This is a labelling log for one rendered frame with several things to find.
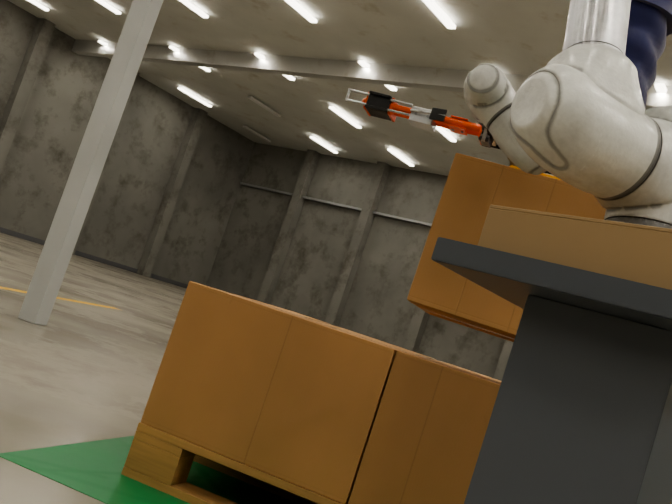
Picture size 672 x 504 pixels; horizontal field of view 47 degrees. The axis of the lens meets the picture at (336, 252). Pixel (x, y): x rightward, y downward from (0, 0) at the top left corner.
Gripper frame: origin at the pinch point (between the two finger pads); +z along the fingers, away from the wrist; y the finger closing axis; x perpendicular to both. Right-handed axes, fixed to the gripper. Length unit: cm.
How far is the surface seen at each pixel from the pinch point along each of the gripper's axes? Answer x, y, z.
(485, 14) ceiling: -167, -387, 786
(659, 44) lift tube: 35.6, -32.6, -4.9
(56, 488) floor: -64, 120, -49
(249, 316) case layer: -44, 69, -20
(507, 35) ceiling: -139, -387, 838
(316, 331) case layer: -25, 67, -20
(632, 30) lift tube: 28.1, -32.3, -10.6
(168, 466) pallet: -52, 113, -20
